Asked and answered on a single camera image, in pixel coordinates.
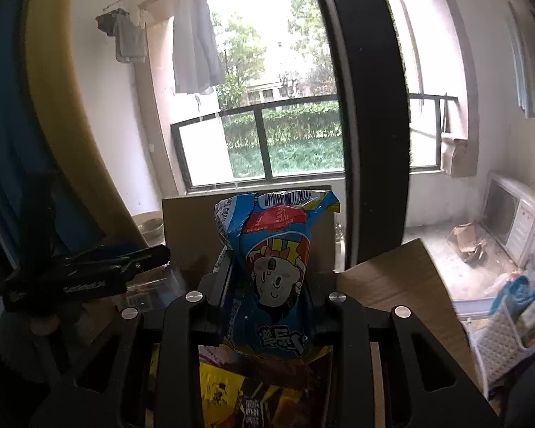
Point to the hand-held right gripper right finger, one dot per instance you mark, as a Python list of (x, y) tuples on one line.
[(325, 316)]

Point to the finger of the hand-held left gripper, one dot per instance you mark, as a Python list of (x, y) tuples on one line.
[(138, 258)]

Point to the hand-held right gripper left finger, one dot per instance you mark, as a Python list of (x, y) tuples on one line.
[(214, 303)]

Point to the cardboard box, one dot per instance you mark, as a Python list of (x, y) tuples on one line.
[(191, 232)]

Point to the blue cartoon snack bag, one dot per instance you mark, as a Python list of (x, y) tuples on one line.
[(276, 276)]

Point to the person's left hand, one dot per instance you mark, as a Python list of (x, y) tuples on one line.
[(42, 325)]

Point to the clear plastic container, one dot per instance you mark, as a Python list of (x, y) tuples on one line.
[(160, 283)]

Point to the yellow black snack packet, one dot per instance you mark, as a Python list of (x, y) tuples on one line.
[(220, 388)]

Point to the dark snack packet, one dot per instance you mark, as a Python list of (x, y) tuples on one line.
[(285, 397)]

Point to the torn cardboard scrap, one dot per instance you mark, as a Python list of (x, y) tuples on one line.
[(466, 238)]

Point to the black balcony railing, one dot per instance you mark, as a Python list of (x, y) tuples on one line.
[(263, 142)]

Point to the white plastic basket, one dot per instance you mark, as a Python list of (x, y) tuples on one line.
[(495, 343)]

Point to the teal curtain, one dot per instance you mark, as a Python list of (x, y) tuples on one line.
[(4, 120)]

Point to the yellow curtain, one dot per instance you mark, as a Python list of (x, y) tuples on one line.
[(58, 98)]

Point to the cardboard sheet on railing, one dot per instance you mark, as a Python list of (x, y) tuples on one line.
[(461, 158)]

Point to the white microwave oven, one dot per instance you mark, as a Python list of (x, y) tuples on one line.
[(512, 218)]

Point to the white hanging shirt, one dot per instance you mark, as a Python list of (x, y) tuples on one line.
[(196, 53)]

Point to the grey hanging clothes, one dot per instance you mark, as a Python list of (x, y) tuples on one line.
[(125, 35)]

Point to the light blue hanging towel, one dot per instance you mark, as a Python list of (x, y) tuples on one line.
[(524, 62)]

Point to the dark sliding door frame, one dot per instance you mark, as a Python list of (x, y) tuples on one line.
[(365, 98)]

